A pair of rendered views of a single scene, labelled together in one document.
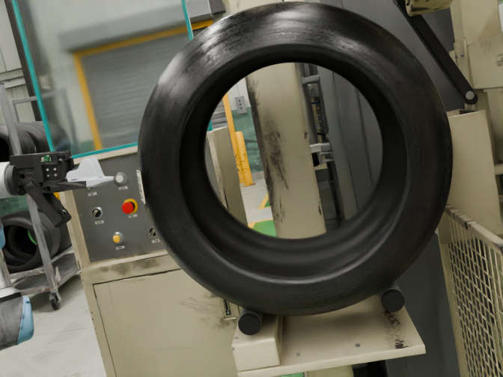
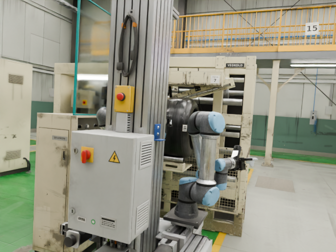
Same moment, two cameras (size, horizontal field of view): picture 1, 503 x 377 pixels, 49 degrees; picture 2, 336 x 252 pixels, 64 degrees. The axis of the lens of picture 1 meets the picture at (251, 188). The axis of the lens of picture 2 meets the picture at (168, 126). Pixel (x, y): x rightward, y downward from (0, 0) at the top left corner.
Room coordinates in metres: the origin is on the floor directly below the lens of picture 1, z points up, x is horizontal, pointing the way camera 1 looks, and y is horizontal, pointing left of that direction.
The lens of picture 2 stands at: (0.66, 2.57, 1.36)
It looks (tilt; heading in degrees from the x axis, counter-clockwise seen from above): 3 degrees down; 282
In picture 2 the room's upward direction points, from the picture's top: 4 degrees clockwise
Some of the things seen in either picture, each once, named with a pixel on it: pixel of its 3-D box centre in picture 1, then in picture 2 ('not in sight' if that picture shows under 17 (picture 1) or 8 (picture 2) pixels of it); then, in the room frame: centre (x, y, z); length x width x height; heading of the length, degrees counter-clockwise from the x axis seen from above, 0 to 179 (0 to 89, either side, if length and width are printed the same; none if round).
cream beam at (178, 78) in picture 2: not in sight; (195, 79); (1.03, -0.38, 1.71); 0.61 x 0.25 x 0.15; 174
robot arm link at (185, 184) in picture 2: not in sight; (189, 188); (0.86, 0.92, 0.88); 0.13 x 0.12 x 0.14; 145
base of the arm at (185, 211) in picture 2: not in sight; (186, 206); (0.86, 0.92, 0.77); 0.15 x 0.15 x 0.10
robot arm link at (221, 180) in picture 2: not in sight; (218, 179); (0.68, 0.86, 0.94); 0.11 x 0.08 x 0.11; 145
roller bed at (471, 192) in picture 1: (451, 173); not in sight; (1.36, -0.50, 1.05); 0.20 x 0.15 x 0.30; 174
